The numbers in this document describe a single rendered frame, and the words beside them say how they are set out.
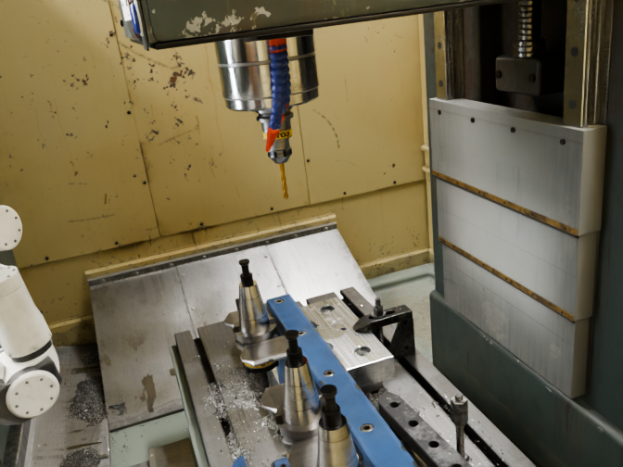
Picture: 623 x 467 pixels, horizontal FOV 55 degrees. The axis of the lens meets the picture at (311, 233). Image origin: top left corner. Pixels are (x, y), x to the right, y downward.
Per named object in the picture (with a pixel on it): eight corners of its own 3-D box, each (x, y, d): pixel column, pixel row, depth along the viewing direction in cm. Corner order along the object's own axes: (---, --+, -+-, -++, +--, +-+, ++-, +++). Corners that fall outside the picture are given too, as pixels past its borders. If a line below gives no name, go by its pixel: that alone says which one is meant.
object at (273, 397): (268, 420, 69) (267, 414, 69) (257, 395, 74) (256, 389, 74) (324, 401, 71) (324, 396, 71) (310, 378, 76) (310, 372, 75)
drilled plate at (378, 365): (285, 411, 113) (281, 389, 111) (248, 340, 139) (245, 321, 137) (395, 377, 119) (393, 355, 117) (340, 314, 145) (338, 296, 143)
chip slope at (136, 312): (112, 474, 148) (85, 386, 139) (106, 346, 208) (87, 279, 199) (430, 372, 172) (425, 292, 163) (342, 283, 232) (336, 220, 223)
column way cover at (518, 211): (568, 405, 111) (582, 131, 93) (437, 301, 154) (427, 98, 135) (591, 397, 113) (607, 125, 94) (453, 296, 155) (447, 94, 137)
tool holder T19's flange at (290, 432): (340, 439, 66) (338, 421, 65) (287, 457, 64) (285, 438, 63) (322, 407, 71) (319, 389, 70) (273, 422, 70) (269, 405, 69)
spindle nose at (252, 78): (337, 98, 96) (330, 18, 91) (244, 116, 90) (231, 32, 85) (296, 90, 109) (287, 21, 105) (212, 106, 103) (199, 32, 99)
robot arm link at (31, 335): (34, 289, 90) (82, 388, 98) (17, 271, 98) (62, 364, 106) (-40, 324, 85) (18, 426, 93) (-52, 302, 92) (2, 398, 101)
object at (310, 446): (298, 485, 59) (297, 478, 59) (282, 450, 64) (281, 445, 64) (362, 461, 61) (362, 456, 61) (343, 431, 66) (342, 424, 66)
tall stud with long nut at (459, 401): (458, 466, 100) (455, 402, 96) (449, 456, 103) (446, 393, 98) (472, 460, 101) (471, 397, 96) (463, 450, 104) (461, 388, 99)
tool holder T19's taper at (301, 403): (328, 418, 65) (322, 366, 63) (289, 431, 64) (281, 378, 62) (315, 396, 69) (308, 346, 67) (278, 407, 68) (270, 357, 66)
